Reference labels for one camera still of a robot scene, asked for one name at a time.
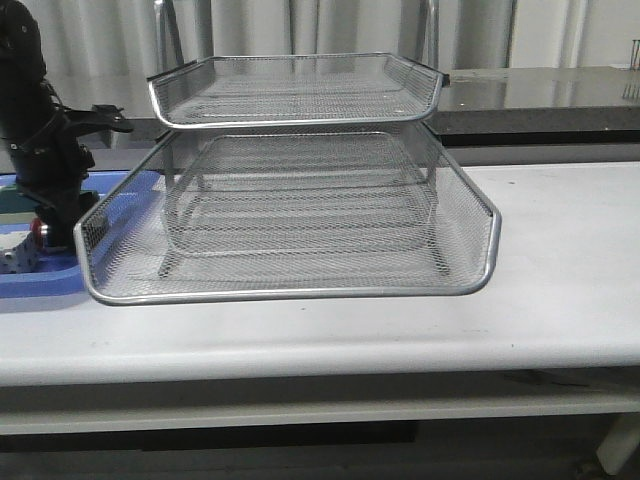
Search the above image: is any silver mesh tray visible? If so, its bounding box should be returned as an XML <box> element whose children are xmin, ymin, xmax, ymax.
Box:
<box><xmin>74</xmin><ymin>122</ymin><xmax>501</xmax><ymax>306</ymax></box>
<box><xmin>164</xmin><ymin>185</ymin><xmax>431</xmax><ymax>256</ymax></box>
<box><xmin>148</xmin><ymin>52</ymin><xmax>448</xmax><ymax>130</ymax></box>

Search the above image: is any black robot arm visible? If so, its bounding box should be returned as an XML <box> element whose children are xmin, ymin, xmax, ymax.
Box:
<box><xmin>1</xmin><ymin>1</ymin><xmax>97</xmax><ymax>250</ymax></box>

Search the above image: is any grey stone counter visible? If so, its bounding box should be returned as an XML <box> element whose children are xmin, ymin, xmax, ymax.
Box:
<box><xmin>74</xmin><ymin>67</ymin><xmax>640</xmax><ymax>149</ymax></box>

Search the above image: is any red emergency stop button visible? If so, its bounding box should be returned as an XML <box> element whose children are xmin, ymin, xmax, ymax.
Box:
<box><xmin>30</xmin><ymin>217</ymin><xmax>48</xmax><ymax>251</ymax></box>

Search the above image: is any white electrical component block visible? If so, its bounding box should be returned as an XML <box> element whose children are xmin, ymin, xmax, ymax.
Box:
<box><xmin>1</xmin><ymin>231</ymin><xmax>38</xmax><ymax>274</ymax></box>

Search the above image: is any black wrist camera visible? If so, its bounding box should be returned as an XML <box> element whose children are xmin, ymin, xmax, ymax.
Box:
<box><xmin>63</xmin><ymin>104</ymin><xmax>134</xmax><ymax>138</ymax></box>

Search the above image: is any blue plastic tray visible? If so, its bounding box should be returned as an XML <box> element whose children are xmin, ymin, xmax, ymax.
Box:
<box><xmin>1</xmin><ymin>171</ymin><xmax>127</xmax><ymax>299</ymax></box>

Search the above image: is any small wire rack on counter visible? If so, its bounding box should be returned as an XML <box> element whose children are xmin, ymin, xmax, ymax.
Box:
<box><xmin>629</xmin><ymin>39</ymin><xmax>640</xmax><ymax>71</ymax></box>

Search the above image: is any green terminal block component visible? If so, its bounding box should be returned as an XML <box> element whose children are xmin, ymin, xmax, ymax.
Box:
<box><xmin>1</xmin><ymin>184</ymin><xmax>36</xmax><ymax>225</ymax></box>

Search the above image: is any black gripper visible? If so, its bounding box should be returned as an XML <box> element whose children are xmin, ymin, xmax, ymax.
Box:
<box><xmin>7</xmin><ymin>112</ymin><xmax>97</xmax><ymax>249</ymax></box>

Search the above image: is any silver metal rack frame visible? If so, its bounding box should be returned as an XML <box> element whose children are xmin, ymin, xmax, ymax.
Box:
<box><xmin>158</xmin><ymin>1</ymin><xmax>450</xmax><ymax>289</ymax></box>

